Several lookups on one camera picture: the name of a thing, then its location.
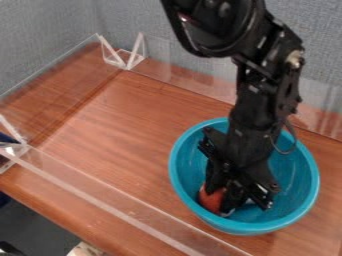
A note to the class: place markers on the clear acrylic left barrier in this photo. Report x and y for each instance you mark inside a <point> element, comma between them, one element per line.
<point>28,63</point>

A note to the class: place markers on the clear acrylic corner bracket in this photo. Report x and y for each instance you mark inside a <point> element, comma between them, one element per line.
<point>122,58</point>

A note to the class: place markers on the dark blue object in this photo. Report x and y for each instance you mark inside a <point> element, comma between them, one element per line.
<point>7,139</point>

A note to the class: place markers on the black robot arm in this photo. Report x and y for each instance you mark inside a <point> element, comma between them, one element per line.
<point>239,29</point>

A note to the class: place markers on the clear acrylic barrier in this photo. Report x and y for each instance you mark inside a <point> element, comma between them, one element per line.
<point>138,214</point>
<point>28,63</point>
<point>212,78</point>

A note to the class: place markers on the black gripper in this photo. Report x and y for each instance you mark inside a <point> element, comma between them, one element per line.
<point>239,176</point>

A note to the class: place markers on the brown and white toy mushroom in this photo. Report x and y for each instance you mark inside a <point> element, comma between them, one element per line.
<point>212,201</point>

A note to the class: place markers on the clear acrylic back barrier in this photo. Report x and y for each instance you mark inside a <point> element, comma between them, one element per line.
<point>212,78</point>

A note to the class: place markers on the clear acrylic front barrier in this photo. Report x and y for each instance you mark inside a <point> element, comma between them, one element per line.
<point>138,214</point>

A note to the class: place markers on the blue plastic bowl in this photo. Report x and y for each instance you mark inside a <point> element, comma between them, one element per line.
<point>296,171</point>

